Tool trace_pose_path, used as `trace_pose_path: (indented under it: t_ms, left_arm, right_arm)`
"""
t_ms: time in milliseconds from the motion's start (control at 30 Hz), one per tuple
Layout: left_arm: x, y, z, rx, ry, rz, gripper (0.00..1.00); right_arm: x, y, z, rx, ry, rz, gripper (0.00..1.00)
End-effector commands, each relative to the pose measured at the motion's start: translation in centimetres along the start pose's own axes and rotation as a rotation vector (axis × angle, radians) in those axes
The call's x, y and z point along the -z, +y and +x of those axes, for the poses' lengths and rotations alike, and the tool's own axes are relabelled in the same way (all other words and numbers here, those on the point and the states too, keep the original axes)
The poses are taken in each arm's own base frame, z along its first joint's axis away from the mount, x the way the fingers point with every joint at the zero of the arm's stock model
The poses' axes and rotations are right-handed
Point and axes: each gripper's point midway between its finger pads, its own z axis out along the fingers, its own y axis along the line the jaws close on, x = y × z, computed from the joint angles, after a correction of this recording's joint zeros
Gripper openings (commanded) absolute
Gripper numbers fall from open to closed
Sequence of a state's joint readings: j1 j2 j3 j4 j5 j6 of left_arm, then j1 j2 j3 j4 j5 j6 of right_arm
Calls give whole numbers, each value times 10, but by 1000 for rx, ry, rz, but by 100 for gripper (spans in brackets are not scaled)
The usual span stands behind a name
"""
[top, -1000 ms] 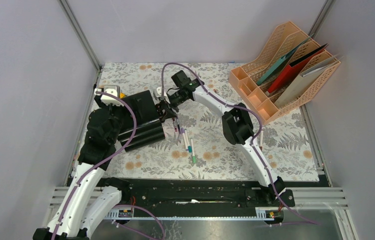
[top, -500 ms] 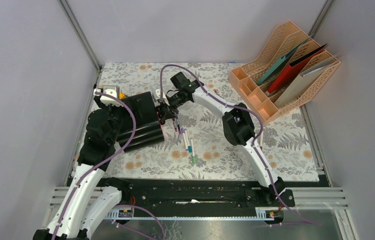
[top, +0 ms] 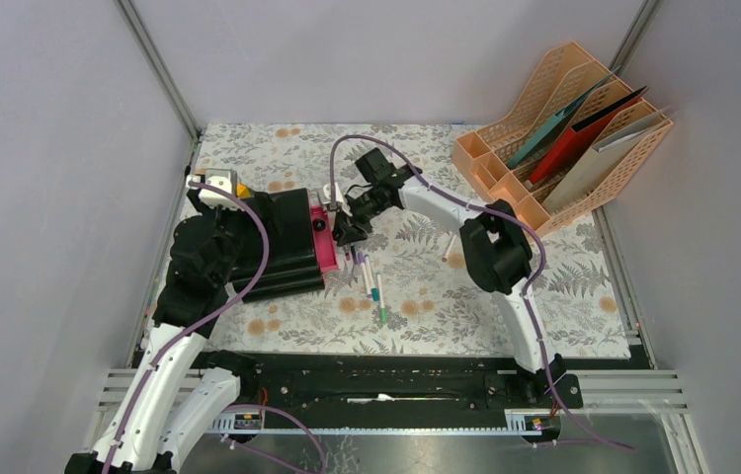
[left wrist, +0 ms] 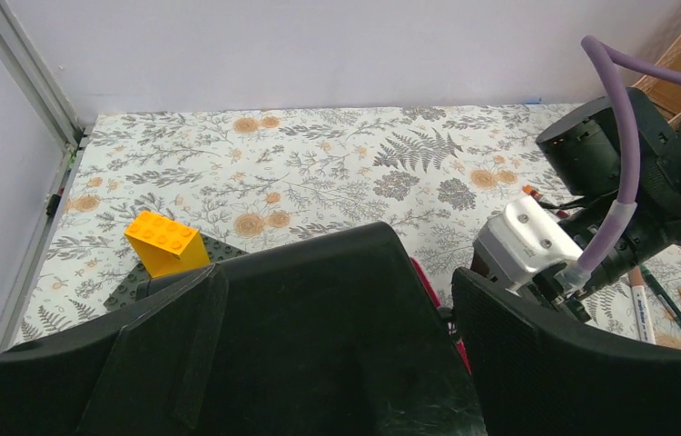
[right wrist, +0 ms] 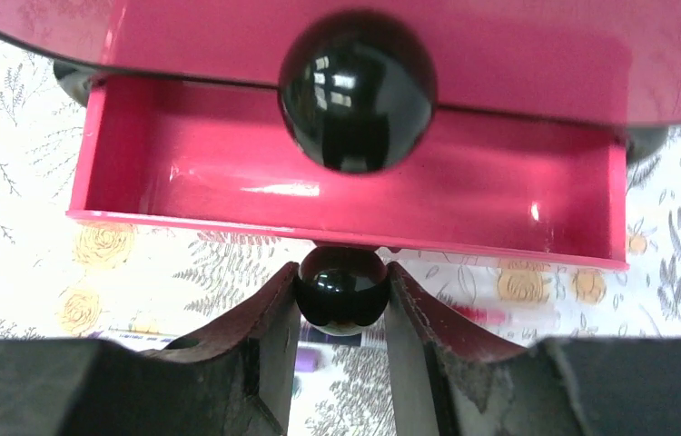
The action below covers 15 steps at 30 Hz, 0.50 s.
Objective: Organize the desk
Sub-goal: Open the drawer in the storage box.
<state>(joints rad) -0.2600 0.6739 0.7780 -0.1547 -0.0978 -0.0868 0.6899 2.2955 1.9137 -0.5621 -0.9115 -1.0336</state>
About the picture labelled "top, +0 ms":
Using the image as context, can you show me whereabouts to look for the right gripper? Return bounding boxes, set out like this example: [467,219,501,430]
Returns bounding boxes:
[333,187,391,249]

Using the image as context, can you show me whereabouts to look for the pink drawer tray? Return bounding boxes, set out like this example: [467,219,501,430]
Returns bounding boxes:
[310,205,339,274]

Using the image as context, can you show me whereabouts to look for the black pen holder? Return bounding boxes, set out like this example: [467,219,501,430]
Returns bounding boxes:
[229,189,324,303]

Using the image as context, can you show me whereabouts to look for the peach file organizer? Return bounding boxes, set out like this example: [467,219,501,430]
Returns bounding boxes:
[452,42,673,236]

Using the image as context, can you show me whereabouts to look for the teal folder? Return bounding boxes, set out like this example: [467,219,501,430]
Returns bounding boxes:
[505,62,618,170]

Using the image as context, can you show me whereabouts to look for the red notebook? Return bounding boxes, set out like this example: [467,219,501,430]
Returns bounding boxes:
[525,86,648,191]

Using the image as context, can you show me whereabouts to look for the beige notebook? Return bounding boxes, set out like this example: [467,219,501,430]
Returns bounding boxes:
[537,101,672,216]

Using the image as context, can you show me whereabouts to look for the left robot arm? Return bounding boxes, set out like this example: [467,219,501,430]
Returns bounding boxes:
[65,182,271,473]

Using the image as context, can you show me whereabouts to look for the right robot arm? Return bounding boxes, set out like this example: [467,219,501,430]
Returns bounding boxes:
[320,148,564,407]

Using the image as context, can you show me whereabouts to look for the floral table mat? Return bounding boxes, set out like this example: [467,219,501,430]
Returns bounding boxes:
[197,123,630,358]

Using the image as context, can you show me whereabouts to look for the green tip white pen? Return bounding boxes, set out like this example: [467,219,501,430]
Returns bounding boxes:
[375,274,388,323]

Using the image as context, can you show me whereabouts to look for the brown tip white pen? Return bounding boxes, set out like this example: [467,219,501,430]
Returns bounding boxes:
[442,236,456,262]

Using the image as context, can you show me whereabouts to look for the yellow block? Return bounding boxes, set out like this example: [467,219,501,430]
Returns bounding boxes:
[236,184,252,198]

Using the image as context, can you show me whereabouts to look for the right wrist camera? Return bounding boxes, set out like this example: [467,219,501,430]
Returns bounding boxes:
[318,183,352,215]

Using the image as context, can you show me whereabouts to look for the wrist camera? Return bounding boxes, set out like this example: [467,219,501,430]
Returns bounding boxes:
[318,183,352,215]
[185,169,240,212]

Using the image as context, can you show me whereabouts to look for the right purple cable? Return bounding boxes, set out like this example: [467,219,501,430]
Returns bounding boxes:
[329,134,637,454]

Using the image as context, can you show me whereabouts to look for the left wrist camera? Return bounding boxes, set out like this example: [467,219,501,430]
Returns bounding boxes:
[185,169,240,212]

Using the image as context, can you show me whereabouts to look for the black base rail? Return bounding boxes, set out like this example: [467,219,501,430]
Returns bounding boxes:
[185,351,584,431]

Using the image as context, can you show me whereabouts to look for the left aluminium frame post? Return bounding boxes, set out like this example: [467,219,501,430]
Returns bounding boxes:
[114,0,202,140]

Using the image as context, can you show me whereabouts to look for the aluminium frame post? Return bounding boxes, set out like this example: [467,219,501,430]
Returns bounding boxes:
[114,0,202,140]
[609,0,664,72]

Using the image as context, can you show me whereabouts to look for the right aluminium frame post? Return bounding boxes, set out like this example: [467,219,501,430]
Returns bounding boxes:
[609,0,664,72]

